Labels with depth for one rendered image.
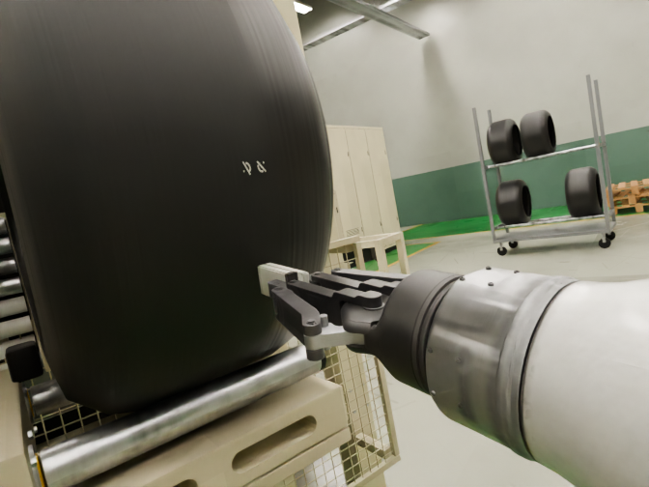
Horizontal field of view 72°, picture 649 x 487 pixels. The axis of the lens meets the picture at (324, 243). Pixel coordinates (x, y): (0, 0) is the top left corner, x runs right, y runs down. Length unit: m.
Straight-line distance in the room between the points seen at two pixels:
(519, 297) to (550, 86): 11.54
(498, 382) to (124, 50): 0.36
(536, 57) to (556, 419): 11.73
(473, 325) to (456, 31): 12.37
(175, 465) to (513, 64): 11.73
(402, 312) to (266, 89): 0.27
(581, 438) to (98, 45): 0.40
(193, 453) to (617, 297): 0.46
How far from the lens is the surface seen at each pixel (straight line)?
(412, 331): 0.25
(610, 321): 0.20
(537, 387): 0.21
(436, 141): 12.41
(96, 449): 0.54
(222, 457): 0.57
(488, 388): 0.22
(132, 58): 0.42
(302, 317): 0.30
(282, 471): 0.61
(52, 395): 0.81
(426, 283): 0.27
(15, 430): 0.56
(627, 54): 11.65
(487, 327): 0.22
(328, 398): 0.62
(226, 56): 0.45
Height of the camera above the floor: 1.11
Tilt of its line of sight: 5 degrees down
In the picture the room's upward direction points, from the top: 11 degrees counter-clockwise
